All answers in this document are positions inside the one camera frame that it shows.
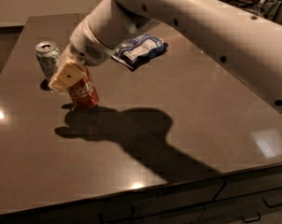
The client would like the blue white chip bag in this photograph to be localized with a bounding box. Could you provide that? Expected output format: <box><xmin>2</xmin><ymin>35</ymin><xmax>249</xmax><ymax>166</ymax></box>
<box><xmin>112</xmin><ymin>34</ymin><xmax>168</xmax><ymax>71</ymax></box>

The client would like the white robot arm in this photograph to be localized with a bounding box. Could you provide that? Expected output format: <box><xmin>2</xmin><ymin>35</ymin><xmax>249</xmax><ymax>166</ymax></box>
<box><xmin>49</xmin><ymin>0</ymin><xmax>282</xmax><ymax>114</ymax></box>

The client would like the black drawer handle left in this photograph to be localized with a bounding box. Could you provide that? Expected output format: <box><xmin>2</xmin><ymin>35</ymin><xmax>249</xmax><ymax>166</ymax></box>
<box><xmin>99</xmin><ymin>206</ymin><xmax>134</xmax><ymax>224</ymax></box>

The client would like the green white 7up can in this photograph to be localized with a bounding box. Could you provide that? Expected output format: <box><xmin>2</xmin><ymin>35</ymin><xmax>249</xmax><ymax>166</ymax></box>
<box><xmin>35</xmin><ymin>41</ymin><xmax>60</xmax><ymax>80</ymax></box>

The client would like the red coke can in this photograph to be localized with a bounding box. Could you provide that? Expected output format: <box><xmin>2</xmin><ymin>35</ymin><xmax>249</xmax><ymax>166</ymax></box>
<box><xmin>67</xmin><ymin>70</ymin><xmax>99</xmax><ymax>110</ymax></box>

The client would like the dark drawer cabinet front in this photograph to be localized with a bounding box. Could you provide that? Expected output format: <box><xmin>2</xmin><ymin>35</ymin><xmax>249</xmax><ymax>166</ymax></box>
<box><xmin>0</xmin><ymin>164</ymin><xmax>282</xmax><ymax>224</ymax></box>

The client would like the black drawer handle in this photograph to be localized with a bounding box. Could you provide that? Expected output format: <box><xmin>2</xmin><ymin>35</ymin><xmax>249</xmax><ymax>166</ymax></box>
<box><xmin>99</xmin><ymin>206</ymin><xmax>134</xmax><ymax>224</ymax></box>
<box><xmin>262</xmin><ymin>194</ymin><xmax>282</xmax><ymax>208</ymax></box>
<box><xmin>240</xmin><ymin>212</ymin><xmax>261</xmax><ymax>224</ymax></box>

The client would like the black drawer handle middle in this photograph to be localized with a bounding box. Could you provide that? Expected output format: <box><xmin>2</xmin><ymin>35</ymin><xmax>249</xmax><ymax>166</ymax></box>
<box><xmin>240</xmin><ymin>212</ymin><xmax>261</xmax><ymax>224</ymax></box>

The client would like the black drawer handle right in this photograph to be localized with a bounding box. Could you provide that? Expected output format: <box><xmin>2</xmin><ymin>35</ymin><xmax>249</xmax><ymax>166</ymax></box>
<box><xmin>262</xmin><ymin>194</ymin><xmax>282</xmax><ymax>208</ymax></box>

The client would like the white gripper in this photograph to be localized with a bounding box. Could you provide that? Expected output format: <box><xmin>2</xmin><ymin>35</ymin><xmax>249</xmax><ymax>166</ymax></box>
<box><xmin>49</xmin><ymin>19</ymin><xmax>115</xmax><ymax>91</ymax></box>

